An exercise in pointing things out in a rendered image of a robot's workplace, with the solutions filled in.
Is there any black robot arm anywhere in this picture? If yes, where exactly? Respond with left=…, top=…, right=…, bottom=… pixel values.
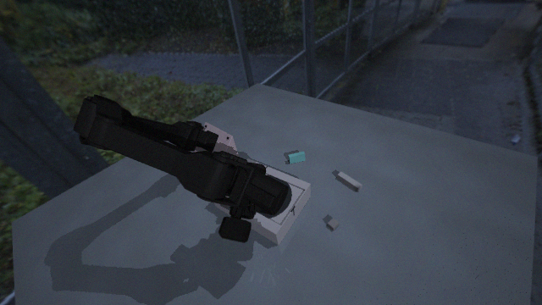
left=74, top=95, right=289, bottom=215

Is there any dark grey round disc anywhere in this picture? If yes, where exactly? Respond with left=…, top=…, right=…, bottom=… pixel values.
left=259, top=175, right=292, bottom=219

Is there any teal rectangular block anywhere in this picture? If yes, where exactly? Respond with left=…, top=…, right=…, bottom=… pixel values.
left=288, top=152, right=306, bottom=164

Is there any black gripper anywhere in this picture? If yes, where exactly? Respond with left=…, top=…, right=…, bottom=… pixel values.
left=218, top=162, right=266, bottom=243

